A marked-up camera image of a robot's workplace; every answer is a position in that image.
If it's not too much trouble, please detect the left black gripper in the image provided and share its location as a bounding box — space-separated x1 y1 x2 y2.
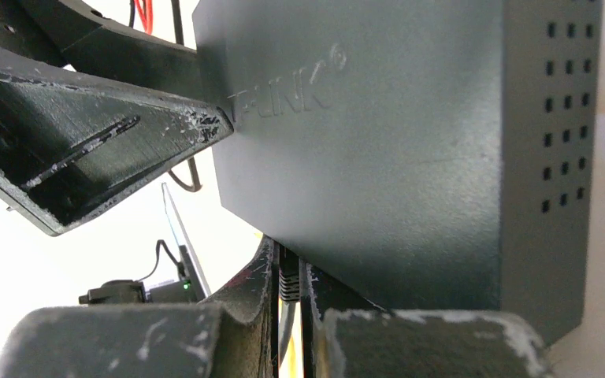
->
0 0 233 236

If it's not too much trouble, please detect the black ethernet cable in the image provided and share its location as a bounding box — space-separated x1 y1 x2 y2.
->
277 245 303 366

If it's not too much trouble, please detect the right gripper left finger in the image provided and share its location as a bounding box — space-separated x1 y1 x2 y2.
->
0 237 280 377

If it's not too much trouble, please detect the black network switch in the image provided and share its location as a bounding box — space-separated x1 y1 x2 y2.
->
192 1 603 343

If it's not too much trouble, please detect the red cable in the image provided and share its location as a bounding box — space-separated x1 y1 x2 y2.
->
135 0 155 35

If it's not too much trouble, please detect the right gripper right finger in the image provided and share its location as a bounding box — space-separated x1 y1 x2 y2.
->
299 261 553 377

